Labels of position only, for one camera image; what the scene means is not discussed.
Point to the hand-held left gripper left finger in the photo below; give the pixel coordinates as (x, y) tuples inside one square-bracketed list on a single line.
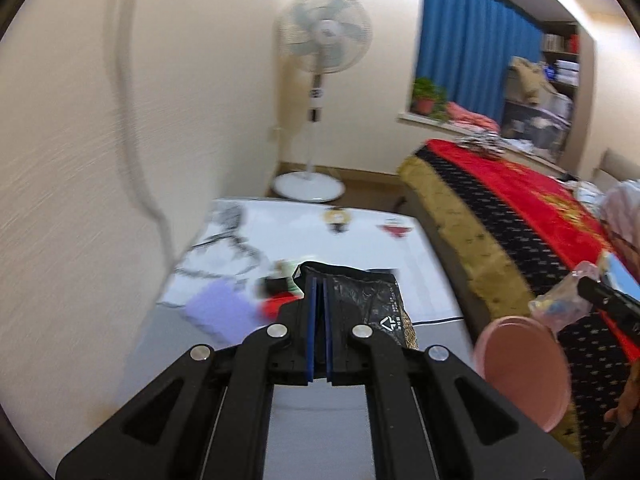
[(311, 325)]

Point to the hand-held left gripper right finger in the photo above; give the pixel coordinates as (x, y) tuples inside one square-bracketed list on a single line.
[(327, 325)]

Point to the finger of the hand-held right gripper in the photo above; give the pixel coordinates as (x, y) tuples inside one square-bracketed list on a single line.
[(610, 296)]

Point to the clear plastic bag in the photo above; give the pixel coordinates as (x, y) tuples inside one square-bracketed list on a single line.
[(560, 302)]

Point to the black gold patterned plastic bag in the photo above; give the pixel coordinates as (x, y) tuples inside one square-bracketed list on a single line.
[(370, 295)]

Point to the pink plastic bin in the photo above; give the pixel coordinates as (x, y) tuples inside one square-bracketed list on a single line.
[(520, 370)]

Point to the person's right hand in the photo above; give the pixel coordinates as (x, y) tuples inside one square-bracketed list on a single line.
[(625, 405)]

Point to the blue folder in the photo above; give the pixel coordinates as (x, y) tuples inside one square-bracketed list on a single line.
[(622, 272)]

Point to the red plastic bag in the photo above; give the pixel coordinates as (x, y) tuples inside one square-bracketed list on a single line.
[(277, 306)]

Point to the green white wrapper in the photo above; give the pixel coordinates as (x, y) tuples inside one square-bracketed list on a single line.
[(287, 267)]

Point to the white pillow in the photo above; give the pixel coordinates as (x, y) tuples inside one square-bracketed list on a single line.
[(622, 210)]

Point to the lavender foam net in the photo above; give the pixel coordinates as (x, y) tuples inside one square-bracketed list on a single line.
[(220, 310)]

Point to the light blue white cloth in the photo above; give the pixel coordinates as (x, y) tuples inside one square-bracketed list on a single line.
[(589, 194)]

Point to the beige headboard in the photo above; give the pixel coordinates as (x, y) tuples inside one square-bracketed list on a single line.
[(617, 165)]

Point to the bed with red blanket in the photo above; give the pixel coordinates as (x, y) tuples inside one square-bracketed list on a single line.
[(520, 200)]

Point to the clear storage box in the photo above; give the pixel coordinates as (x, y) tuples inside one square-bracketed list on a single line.
[(532, 130)]

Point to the small grey lidded box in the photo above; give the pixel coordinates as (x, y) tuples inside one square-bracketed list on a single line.
[(559, 106)]

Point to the black white striped cloth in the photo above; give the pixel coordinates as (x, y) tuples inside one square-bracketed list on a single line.
[(482, 145)]

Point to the pink cloth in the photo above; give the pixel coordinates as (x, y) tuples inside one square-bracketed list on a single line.
[(472, 117)]

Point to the white window sill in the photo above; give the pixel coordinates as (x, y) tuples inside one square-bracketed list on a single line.
[(420, 117)]

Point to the stack of white packs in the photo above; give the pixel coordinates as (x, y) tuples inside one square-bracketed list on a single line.
[(567, 72)]

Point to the khaki coat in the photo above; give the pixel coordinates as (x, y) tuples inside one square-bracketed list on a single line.
[(530, 80)]

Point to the blue white pack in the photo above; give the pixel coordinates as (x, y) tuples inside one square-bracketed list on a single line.
[(550, 71)]

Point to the potted green plant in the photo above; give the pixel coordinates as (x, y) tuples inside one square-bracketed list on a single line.
[(427, 97)]

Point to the red book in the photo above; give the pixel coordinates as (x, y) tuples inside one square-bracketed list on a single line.
[(574, 44)]

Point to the row of books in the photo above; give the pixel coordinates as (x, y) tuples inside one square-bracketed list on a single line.
[(554, 42)]

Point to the wooden bookshelf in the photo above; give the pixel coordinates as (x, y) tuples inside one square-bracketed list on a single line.
[(575, 27)]

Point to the blue curtain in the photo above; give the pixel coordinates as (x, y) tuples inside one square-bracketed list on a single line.
[(470, 40)]

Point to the white standing fan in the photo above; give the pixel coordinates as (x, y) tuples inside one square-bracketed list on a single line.
[(325, 30)]

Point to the brown bed frame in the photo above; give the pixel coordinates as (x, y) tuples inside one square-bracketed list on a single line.
[(445, 260)]

